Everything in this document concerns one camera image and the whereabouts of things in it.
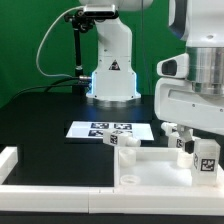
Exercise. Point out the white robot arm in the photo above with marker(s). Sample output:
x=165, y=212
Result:
x=186, y=41

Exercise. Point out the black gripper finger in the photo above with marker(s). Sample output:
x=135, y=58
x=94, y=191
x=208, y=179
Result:
x=186, y=137

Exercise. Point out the white U-shaped fence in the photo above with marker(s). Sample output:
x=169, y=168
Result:
x=116, y=199

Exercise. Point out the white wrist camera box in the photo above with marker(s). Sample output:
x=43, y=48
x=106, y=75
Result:
x=176, y=67

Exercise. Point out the white square tabletop part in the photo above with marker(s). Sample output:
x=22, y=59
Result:
x=165, y=167

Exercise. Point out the white AprilTag sheet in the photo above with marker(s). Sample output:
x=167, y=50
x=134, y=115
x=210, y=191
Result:
x=94, y=130

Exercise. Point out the black camera on pole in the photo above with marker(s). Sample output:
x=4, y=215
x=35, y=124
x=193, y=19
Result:
x=82, y=21

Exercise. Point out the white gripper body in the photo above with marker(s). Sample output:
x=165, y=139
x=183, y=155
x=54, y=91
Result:
x=176, y=102

